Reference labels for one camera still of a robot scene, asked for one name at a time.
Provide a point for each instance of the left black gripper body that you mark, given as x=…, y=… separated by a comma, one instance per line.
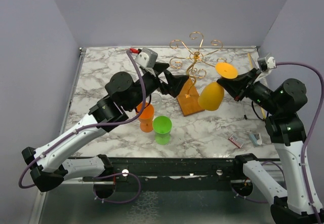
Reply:
x=151, y=82

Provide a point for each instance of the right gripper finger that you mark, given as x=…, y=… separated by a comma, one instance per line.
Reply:
x=246, y=78
x=232, y=86

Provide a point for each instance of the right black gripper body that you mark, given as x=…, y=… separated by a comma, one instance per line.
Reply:
x=256, y=74

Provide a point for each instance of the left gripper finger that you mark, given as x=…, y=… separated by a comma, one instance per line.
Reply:
x=174, y=84
x=160, y=67

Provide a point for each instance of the yellow plastic wine glass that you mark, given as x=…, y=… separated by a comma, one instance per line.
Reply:
x=212, y=95

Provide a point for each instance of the orange plastic wine glass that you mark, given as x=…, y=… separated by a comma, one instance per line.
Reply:
x=146, y=118

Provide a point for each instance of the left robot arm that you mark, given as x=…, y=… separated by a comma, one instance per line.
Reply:
x=51, y=164

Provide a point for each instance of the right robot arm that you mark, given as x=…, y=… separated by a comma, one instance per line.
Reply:
x=298, y=201

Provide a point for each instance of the green plastic wine glass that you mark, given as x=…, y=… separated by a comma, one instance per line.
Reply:
x=162, y=126

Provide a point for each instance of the clear glass tumbler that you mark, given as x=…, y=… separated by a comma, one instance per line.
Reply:
x=156, y=101

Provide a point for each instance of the red white small box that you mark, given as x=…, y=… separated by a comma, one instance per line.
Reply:
x=236, y=141

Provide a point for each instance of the blue white small object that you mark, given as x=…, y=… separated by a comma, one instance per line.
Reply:
x=256, y=139

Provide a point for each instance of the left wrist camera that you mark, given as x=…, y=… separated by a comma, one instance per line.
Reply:
x=146, y=58

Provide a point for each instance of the gold wire wine glass rack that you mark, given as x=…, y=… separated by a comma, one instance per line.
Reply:
x=188, y=97

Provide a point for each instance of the black mounting rail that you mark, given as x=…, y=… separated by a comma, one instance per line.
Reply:
x=182, y=174

